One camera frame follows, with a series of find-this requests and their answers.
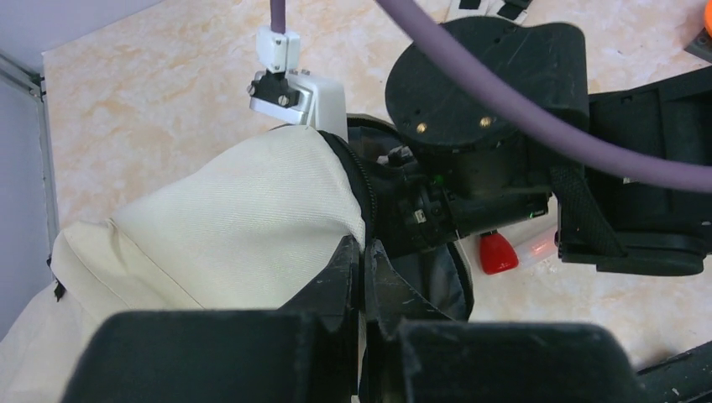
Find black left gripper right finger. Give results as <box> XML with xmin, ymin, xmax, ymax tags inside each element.
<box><xmin>364</xmin><ymin>243</ymin><xmax>645</xmax><ymax>402</ymax></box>

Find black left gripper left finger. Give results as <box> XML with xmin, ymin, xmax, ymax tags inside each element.
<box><xmin>63</xmin><ymin>237</ymin><xmax>360</xmax><ymax>402</ymax></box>

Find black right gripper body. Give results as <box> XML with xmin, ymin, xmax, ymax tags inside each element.
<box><xmin>369</xmin><ymin>17</ymin><xmax>590</xmax><ymax>257</ymax></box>

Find cream canvas backpack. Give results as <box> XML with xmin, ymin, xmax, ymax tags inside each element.
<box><xmin>0</xmin><ymin>0</ymin><xmax>535</xmax><ymax>403</ymax></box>

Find red black glue bottle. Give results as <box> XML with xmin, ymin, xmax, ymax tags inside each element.
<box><xmin>479</xmin><ymin>231</ymin><xmax>519</xmax><ymax>275</ymax></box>

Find orange pink highlighter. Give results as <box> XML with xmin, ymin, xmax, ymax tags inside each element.
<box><xmin>514</xmin><ymin>226</ymin><xmax>558</xmax><ymax>269</ymax></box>

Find orange curved toy track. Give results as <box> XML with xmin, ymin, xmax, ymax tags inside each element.
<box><xmin>703</xmin><ymin>0</ymin><xmax>712</xmax><ymax>37</ymax></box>

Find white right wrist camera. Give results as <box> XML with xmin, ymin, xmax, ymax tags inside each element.
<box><xmin>247</xmin><ymin>26</ymin><xmax>348</xmax><ymax>140</ymax></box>

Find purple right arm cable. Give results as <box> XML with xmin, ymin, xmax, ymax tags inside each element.
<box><xmin>270</xmin><ymin>0</ymin><xmax>712</xmax><ymax>195</ymax></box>

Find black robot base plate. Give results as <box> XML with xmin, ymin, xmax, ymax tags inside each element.
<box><xmin>638</xmin><ymin>342</ymin><xmax>711</xmax><ymax>403</ymax></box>

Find aluminium frame rail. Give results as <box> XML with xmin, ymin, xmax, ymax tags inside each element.
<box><xmin>1</xmin><ymin>51</ymin><xmax>59</xmax><ymax>250</ymax></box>

